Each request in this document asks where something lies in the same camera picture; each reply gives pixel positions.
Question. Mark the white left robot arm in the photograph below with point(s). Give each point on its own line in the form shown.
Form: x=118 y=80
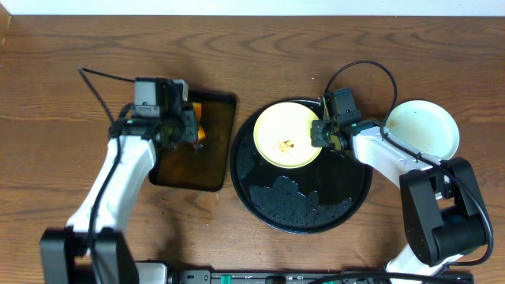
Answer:
x=91 y=248

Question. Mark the green and yellow sponge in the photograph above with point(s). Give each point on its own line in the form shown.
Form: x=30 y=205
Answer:
x=199 y=122

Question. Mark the black rectangular water tray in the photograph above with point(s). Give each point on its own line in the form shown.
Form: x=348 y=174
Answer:
x=200 y=166

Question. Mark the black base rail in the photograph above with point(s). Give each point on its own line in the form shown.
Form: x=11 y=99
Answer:
x=256 y=278

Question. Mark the light blue plate front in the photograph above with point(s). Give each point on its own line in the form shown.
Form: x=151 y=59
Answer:
x=426 y=126

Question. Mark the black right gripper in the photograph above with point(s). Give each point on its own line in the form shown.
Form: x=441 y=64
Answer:
x=316 y=141

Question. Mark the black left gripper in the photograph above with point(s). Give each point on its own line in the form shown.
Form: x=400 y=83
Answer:
x=189 y=121

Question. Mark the black round tray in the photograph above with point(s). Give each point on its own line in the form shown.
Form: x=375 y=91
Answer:
x=307 y=200

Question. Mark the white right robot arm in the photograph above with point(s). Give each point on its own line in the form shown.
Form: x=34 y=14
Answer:
x=443 y=210

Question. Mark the yellow plate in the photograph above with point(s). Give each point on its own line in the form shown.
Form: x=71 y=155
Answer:
x=282 y=135

